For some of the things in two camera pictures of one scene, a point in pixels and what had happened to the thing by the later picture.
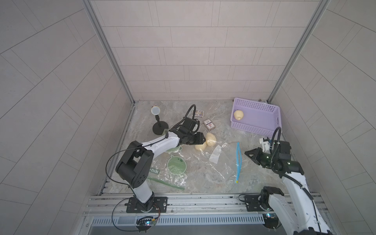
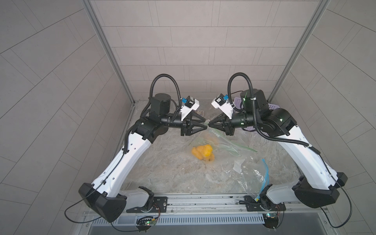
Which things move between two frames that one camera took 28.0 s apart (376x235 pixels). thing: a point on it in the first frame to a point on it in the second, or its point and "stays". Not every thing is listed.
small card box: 199,113 stays
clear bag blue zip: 222,160 to 254,175
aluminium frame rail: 214,205 stays
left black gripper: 199,139 to 188,124
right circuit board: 271,220 stays
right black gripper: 255,155 to 229,128
